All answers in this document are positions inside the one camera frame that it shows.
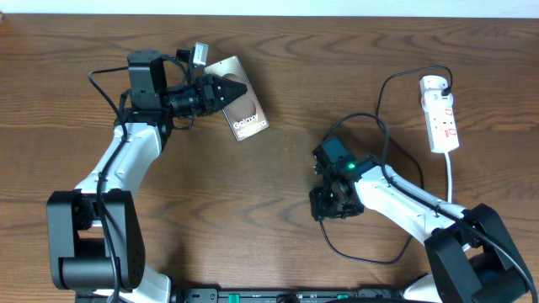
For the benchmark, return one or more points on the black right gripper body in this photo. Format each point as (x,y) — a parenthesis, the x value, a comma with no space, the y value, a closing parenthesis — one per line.
(326,204)

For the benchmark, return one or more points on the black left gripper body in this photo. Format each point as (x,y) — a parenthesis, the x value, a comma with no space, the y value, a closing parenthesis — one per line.
(209,94)

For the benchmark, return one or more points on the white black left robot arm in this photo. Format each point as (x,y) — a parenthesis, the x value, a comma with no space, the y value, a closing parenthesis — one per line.
(95,243)

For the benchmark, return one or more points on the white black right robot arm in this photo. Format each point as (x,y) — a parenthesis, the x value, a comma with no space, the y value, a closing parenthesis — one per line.
(471,253)

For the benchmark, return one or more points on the white USB charger adapter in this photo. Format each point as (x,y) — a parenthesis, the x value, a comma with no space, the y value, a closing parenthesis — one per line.
(433,100)

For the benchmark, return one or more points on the white power strip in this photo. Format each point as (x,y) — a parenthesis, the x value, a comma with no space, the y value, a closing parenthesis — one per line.
(440,124)

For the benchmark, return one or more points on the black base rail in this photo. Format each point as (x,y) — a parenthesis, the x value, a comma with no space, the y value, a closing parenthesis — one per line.
(206,295)

